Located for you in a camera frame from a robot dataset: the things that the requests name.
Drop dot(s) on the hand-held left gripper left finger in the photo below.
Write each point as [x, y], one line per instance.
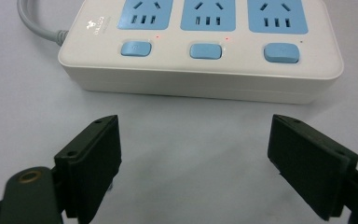
[88, 168]

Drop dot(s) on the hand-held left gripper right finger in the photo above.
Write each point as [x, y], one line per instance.
[307, 168]

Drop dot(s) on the white and blue power strip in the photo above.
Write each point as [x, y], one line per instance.
[199, 74]

